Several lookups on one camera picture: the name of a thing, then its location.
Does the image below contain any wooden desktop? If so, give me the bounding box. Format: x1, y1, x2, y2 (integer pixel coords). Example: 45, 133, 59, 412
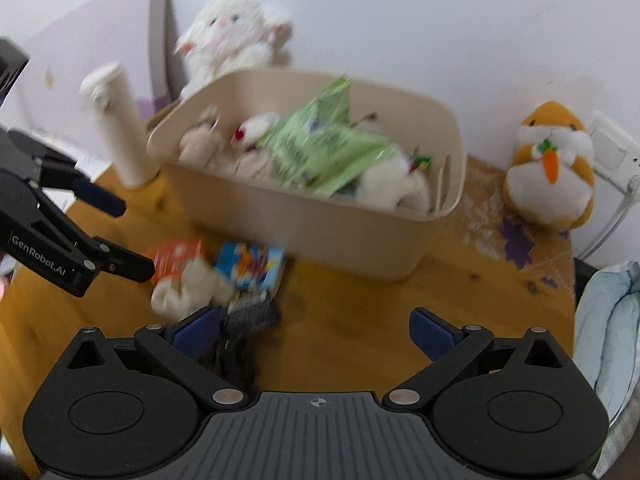
0, 154, 577, 411

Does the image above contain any beige bear plush toy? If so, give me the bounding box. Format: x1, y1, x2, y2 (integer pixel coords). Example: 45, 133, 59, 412
178, 106, 227, 167

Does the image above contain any patterned table mat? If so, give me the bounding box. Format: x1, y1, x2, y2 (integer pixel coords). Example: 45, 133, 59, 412
459, 164, 572, 288

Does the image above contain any white lamb plush toy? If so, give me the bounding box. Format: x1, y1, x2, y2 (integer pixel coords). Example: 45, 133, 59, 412
174, 0, 293, 98

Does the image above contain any small black packet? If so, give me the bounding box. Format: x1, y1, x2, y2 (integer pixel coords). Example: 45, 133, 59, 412
200, 292, 282, 391

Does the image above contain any white wall socket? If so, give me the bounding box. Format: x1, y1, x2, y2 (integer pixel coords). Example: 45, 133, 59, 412
589, 111, 640, 187

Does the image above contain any light blue bedding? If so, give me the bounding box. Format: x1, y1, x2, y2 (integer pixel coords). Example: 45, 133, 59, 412
572, 261, 640, 463

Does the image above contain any green snack packet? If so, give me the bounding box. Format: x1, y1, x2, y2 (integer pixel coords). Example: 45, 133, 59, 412
260, 76, 397, 197

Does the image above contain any white bottle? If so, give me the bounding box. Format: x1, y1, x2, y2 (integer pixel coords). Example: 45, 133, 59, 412
80, 61, 156, 190

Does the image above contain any blue cartoon snack packet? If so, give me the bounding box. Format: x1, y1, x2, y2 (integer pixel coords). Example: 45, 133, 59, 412
215, 241, 287, 293

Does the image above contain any cream plush toy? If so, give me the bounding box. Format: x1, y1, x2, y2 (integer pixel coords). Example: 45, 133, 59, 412
151, 257, 236, 320

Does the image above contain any beige plastic storage basket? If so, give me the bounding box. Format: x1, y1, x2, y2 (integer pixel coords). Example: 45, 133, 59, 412
146, 69, 467, 282

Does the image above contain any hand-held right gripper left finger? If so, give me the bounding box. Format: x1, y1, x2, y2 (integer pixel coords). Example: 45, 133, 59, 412
65, 306, 251, 407

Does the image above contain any white fluffy plush toy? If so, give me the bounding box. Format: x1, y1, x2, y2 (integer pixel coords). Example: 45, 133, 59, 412
356, 146, 432, 212

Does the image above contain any small white red toy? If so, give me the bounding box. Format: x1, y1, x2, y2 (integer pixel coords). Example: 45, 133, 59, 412
231, 113, 280, 155

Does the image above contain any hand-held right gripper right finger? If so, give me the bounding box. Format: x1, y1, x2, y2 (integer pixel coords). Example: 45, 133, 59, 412
382, 308, 576, 407

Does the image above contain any orange snack packet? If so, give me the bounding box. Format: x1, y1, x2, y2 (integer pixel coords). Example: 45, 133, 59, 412
147, 239, 203, 286

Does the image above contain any white power cable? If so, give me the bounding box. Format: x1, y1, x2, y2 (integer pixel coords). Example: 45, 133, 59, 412
580, 174, 640, 262

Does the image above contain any orange hamster plush toy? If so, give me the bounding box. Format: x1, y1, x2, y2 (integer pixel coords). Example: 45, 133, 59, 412
502, 101, 597, 231

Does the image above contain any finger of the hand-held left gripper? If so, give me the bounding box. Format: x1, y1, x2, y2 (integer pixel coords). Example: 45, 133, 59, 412
35, 152, 127, 217
30, 187, 157, 285

